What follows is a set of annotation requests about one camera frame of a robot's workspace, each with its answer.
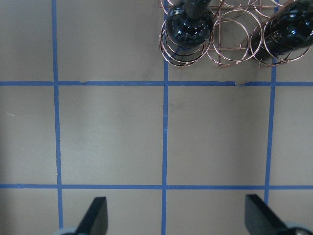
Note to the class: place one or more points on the copper wire wine basket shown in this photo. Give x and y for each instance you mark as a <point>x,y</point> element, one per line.
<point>216,49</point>

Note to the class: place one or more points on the dark wine bottle left slot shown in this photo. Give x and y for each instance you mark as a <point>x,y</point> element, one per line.
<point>189,23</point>

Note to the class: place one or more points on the dark wine bottle right slot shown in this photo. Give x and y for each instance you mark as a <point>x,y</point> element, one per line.
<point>289,29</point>

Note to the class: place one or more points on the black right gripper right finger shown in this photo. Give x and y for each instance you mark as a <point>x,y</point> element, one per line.
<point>260,219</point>

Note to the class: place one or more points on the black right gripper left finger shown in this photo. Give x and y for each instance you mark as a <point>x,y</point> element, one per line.
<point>95,220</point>

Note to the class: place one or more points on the dark wine bottle slot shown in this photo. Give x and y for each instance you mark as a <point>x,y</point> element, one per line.
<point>289,29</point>
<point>189,23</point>

